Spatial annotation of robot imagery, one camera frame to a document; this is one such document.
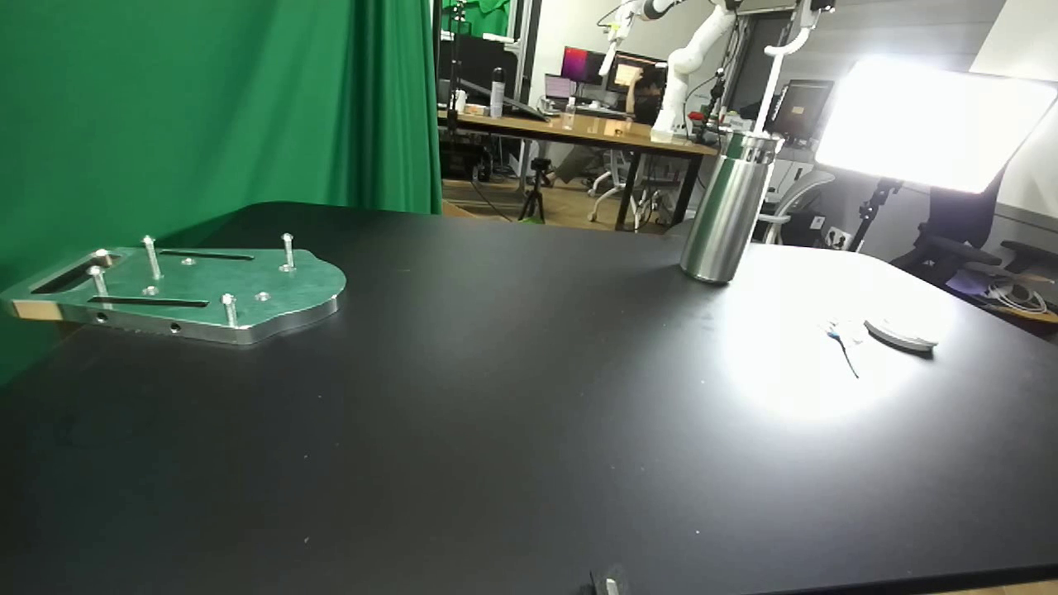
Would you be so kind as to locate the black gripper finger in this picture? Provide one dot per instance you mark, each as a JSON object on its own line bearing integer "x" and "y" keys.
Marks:
{"x": 821, "y": 5}

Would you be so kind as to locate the stainless steel flask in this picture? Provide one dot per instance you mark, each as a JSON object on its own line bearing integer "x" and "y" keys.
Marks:
{"x": 732, "y": 205}

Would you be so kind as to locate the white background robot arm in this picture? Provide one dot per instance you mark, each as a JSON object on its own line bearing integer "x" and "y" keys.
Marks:
{"x": 685, "y": 59}

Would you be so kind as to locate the bright studio light panel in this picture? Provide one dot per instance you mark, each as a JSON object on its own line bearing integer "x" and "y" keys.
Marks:
{"x": 931, "y": 127}

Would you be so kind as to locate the computer monitor with pink screen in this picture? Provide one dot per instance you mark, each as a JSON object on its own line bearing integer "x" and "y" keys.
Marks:
{"x": 581, "y": 62}

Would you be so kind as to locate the wooden background desk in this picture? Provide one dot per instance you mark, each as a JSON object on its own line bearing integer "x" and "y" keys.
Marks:
{"x": 608, "y": 133}

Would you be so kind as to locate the metal plate with bolts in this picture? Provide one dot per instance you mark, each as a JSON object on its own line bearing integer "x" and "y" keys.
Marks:
{"x": 224, "y": 295}

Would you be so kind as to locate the green screen curtain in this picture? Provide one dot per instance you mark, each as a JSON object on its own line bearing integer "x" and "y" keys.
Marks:
{"x": 148, "y": 116}

